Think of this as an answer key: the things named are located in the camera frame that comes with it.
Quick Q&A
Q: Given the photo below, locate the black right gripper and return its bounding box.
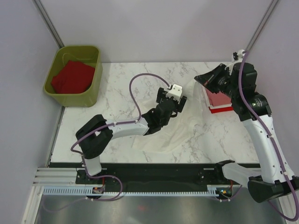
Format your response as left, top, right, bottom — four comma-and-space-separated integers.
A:
196, 63, 240, 99

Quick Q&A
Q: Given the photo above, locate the white printed t-shirt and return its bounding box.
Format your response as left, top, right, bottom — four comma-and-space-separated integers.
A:
132, 80, 205, 153

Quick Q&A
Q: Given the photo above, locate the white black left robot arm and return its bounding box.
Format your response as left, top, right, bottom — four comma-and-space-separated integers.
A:
75, 84, 187, 183

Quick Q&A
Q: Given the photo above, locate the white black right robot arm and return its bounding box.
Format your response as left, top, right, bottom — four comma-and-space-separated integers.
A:
194, 63, 299, 203

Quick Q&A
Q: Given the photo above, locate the pink folded t-shirt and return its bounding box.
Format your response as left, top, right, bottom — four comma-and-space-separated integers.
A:
203, 88, 231, 107

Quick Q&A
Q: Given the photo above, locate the white folded t-shirt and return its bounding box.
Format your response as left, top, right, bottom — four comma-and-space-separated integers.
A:
208, 104, 233, 111

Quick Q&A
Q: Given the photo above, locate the red folded t-shirt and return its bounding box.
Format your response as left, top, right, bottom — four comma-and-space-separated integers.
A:
209, 106, 233, 114

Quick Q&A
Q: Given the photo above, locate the olive green plastic bin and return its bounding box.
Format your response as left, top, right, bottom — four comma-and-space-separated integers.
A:
43, 45, 103, 107

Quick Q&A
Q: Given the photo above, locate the dark red t-shirt in bin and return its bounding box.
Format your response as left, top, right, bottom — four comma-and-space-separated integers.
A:
51, 60, 95, 94

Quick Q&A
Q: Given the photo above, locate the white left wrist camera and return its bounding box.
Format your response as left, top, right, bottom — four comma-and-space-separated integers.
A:
166, 84, 183, 101

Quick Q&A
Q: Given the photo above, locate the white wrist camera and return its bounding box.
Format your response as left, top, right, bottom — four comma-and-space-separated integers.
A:
232, 49, 247, 63
166, 84, 183, 101

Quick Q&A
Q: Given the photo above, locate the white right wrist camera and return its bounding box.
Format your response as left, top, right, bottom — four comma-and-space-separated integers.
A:
232, 49, 247, 63

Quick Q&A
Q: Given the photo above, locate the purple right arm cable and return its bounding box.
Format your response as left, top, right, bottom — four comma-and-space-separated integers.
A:
216, 50, 299, 221

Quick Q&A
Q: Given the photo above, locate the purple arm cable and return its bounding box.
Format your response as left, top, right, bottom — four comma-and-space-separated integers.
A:
70, 73, 171, 212
216, 50, 299, 221

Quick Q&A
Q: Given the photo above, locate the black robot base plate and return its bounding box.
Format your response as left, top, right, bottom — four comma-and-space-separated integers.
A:
75, 163, 232, 192

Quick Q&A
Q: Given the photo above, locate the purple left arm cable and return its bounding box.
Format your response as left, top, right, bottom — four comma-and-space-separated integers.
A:
70, 73, 171, 212

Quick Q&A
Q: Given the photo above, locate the right aluminium frame post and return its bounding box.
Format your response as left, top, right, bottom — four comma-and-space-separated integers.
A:
245, 0, 281, 51

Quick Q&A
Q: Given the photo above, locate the aluminium frame post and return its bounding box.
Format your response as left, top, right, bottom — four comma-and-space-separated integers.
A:
245, 0, 281, 51
32, 0, 64, 48

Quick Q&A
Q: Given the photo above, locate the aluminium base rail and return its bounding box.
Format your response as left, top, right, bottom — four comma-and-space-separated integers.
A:
22, 164, 78, 224

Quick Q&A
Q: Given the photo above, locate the left aluminium frame post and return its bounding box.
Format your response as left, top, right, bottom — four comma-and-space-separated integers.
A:
32, 0, 64, 48

